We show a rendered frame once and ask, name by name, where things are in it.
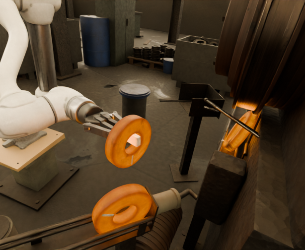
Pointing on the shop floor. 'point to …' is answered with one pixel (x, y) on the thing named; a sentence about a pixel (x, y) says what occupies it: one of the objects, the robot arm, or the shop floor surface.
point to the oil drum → (95, 40)
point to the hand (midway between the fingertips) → (129, 136)
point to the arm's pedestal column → (37, 181)
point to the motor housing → (161, 231)
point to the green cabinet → (118, 28)
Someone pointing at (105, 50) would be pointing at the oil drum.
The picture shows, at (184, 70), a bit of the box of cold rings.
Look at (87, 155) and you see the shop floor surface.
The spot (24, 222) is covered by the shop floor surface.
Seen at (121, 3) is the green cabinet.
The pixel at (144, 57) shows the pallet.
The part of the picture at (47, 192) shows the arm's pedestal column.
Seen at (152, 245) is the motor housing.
